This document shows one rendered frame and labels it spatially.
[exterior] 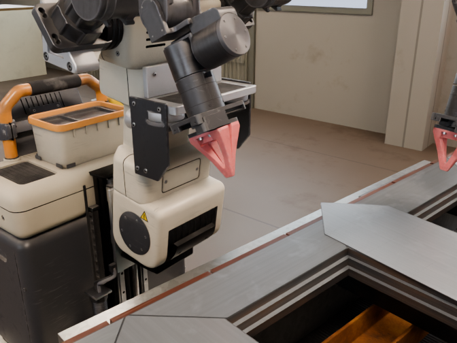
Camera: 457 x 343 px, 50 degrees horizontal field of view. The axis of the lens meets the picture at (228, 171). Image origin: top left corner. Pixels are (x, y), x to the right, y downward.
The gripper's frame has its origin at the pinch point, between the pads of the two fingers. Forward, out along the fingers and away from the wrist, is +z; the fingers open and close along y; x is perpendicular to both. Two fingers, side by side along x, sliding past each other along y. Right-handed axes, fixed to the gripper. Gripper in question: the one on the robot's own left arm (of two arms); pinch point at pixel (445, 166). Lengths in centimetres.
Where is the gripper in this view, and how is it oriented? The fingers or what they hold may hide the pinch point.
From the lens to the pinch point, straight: 100.1
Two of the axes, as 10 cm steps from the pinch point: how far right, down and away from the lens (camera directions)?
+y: 7.1, -0.1, 7.1
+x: -6.8, -3.0, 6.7
